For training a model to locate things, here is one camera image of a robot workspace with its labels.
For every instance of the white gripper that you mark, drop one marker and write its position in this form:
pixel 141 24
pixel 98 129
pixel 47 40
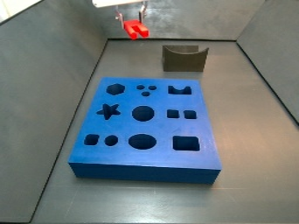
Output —
pixel 106 3

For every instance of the blue foam shape board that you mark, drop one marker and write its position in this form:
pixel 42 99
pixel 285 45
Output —
pixel 147 132

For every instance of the red square-circle peg object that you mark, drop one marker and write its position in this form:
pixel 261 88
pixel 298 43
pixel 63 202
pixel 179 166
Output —
pixel 135 28

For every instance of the dark grey curved fixture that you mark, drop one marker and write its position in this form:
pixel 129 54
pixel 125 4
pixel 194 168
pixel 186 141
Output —
pixel 183 58

